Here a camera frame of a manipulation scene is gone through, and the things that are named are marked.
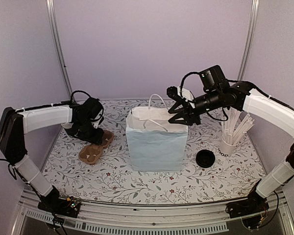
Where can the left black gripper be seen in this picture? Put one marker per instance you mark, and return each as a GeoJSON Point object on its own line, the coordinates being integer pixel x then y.
{"type": "Point", "coordinates": [97, 139]}

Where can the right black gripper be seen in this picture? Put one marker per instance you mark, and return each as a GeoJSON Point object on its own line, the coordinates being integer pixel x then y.
{"type": "Point", "coordinates": [189, 117]}

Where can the brown cardboard cup carrier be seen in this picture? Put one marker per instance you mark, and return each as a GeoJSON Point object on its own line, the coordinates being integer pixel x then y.
{"type": "Point", "coordinates": [90, 154]}

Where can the white paper bag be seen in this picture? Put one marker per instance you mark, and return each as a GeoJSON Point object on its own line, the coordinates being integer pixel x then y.
{"type": "Point", "coordinates": [154, 144]}

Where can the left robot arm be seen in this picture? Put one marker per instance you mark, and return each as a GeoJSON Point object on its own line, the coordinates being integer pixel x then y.
{"type": "Point", "coordinates": [79, 121]}

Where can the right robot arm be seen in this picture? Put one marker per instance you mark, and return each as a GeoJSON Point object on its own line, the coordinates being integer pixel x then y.
{"type": "Point", "coordinates": [242, 96]}

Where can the stack of black cups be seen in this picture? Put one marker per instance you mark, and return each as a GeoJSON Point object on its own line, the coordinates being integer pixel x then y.
{"type": "Point", "coordinates": [68, 127]}

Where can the stack of black lids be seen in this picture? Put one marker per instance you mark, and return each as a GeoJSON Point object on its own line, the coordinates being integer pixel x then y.
{"type": "Point", "coordinates": [205, 158]}

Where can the white cup holding straws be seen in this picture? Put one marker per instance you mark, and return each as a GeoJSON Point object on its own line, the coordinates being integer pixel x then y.
{"type": "Point", "coordinates": [226, 149]}

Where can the floral table mat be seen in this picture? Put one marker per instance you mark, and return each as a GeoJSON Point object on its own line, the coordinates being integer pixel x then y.
{"type": "Point", "coordinates": [112, 178]}

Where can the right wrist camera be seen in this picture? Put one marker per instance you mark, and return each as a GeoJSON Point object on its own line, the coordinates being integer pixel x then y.
{"type": "Point", "coordinates": [180, 94]}

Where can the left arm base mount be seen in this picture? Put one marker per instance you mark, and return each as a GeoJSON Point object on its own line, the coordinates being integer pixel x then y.
{"type": "Point", "coordinates": [53, 203]}

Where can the front aluminium rail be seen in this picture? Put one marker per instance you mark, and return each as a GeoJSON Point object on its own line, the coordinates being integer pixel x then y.
{"type": "Point", "coordinates": [100, 218]}

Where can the right aluminium frame post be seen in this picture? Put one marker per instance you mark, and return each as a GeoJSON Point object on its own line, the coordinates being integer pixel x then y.
{"type": "Point", "coordinates": [249, 38]}

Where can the aluminium frame post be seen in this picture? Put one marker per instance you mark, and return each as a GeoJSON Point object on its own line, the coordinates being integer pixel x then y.
{"type": "Point", "coordinates": [249, 38]}
{"type": "Point", "coordinates": [57, 44]}

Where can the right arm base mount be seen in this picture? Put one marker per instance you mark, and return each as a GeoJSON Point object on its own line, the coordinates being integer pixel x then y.
{"type": "Point", "coordinates": [255, 211]}

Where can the left aluminium frame post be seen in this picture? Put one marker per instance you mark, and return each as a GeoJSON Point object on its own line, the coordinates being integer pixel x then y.
{"type": "Point", "coordinates": [57, 44]}

